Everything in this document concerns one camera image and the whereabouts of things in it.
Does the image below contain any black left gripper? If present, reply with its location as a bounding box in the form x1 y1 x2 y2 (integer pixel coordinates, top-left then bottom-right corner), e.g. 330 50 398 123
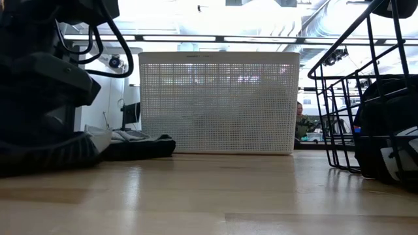
0 51 102 141

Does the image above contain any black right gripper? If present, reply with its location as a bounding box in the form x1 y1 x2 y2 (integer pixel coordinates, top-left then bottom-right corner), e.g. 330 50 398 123
372 0 418 20

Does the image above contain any black ribbed cloth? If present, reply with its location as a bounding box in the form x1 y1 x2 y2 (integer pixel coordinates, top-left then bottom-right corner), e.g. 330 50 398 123
0 130 103 178

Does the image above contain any white cloth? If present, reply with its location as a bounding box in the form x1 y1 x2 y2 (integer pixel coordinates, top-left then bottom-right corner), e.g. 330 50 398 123
84 125 114 153

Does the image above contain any black cloth with grey print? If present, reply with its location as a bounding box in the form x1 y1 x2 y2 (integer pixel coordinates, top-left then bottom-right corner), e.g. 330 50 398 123
353 74 418 185

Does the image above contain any plain black cloth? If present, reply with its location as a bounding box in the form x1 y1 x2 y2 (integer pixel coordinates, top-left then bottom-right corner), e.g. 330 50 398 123
101 132 177 163

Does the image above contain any black background monitor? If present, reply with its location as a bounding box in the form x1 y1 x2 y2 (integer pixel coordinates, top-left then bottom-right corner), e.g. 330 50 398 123
120 102 142 131

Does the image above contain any ceiling light bar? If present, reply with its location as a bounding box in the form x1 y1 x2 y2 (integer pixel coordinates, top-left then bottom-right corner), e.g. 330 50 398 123
63 33 418 46

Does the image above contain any white perforated plastic basket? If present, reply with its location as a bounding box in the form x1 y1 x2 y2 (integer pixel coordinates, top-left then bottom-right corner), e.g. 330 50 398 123
138 51 300 155

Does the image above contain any black wire basket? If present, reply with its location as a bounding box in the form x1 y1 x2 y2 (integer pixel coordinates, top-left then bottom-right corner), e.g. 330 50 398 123
307 0 418 190

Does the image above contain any round black wall camera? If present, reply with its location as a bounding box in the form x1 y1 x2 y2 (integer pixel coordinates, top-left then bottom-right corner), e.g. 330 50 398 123
107 54 122 69

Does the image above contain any black ceiling camera cluster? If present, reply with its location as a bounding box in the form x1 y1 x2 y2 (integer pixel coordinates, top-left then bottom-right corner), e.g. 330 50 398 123
322 47 349 67

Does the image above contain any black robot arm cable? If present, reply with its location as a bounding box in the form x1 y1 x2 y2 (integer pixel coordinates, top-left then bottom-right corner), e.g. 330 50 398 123
54 0 135 79

